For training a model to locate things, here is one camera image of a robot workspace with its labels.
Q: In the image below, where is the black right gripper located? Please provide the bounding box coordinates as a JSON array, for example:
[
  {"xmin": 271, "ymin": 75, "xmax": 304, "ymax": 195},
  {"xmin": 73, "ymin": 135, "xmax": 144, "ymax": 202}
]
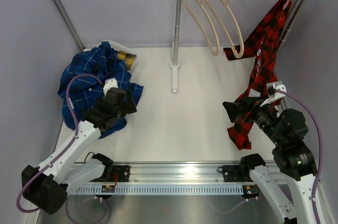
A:
[{"xmin": 222, "ymin": 93, "xmax": 285, "ymax": 146}]

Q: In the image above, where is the yellow plaid shirt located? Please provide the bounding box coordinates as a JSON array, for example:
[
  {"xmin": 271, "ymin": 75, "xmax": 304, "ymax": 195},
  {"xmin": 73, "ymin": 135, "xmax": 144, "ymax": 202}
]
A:
[{"xmin": 117, "ymin": 51, "xmax": 138, "ymax": 70}]

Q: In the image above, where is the blue plaid shirt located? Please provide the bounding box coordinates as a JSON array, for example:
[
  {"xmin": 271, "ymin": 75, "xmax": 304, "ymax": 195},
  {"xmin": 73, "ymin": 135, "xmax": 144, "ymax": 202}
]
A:
[{"xmin": 58, "ymin": 41, "xmax": 144, "ymax": 130}]

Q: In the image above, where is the white plastic basket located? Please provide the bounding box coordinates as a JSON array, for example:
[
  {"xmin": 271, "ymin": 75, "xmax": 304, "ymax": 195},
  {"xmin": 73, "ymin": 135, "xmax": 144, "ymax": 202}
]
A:
[{"xmin": 105, "ymin": 40, "xmax": 138, "ymax": 71}]

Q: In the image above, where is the beige hanger with blue shirt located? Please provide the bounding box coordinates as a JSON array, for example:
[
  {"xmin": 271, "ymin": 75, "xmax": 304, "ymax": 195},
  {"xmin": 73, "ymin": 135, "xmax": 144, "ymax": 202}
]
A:
[{"xmin": 205, "ymin": 0, "xmax": 245, "ymax": 58}]

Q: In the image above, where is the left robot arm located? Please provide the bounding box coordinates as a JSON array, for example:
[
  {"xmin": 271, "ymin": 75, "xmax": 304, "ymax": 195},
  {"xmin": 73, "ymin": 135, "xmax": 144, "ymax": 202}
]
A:
[{"xmin": 21, "ymin": 88, "xmax": 137, "ymax": 214}]

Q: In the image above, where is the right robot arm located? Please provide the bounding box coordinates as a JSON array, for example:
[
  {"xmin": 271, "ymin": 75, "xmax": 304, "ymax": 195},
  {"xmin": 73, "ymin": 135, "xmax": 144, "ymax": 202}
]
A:
[{"xmin": 222, "ymin": 90, "xmax": 328, "ymax": 223}]

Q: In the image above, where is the red plaid shirt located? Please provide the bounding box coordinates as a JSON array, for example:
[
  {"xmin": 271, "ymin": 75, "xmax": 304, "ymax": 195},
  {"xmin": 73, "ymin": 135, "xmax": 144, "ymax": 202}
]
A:
[{"xmin": 223, "ymin": 0, "xmax": 292, "ymax": 150}]

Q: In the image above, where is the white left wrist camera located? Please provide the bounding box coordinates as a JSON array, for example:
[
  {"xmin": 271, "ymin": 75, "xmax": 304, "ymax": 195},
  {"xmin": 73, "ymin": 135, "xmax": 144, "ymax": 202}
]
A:
[{"xmin": 102, "ymin": 78, "xmax": 118, "ymax": 95}]

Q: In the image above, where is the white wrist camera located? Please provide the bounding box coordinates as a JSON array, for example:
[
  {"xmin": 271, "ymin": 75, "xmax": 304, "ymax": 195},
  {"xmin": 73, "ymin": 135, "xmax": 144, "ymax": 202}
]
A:
[
  {"xmin": 102, "ymin": 78, "xmax": 118, "ymax": 95},
  {"xmin": 260, "ymin": 81, "xmax": 286, "ymax": 107}
]

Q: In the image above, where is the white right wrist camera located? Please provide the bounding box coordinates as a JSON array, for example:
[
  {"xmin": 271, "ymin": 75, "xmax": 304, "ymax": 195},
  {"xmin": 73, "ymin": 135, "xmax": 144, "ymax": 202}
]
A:
[{"xmin": 260, "ymin": 81, "xmax": 286, "ymax": 107}]

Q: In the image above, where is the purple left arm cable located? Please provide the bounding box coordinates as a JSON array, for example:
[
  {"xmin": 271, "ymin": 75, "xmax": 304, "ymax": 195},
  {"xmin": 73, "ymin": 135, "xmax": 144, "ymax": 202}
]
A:
[{"xmin": 16, "ymin": 73, "xmax": 111, "ymax": 222}]

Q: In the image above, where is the aluminium mounting rail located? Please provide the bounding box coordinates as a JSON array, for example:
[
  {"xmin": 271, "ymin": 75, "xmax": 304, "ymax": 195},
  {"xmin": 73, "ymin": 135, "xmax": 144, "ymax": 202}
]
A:
[{"xmin": 34, "ymin": 162, "xmax": 322, "ymax": 184}]

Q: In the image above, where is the white slotted cable duct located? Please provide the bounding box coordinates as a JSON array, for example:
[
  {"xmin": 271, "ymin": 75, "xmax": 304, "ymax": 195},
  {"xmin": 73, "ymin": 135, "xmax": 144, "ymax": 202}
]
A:
[{"xmin": 73, "ymin": 184, "xmax": 243, "ymax": 195}]

